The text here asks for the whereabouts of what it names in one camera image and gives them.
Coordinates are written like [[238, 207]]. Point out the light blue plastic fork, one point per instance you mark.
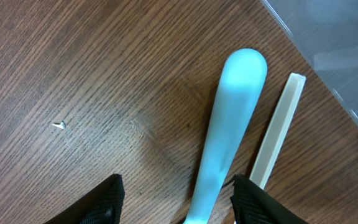
[[240, 85]]

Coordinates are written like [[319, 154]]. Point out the left clear plastic container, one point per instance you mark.
[[326, 34]]

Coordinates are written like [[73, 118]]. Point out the white fork angled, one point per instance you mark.
[[277, 130]]

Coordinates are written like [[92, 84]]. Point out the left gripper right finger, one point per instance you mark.
[[252, 205]]

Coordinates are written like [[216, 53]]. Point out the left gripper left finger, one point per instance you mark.
[[103, 204]]

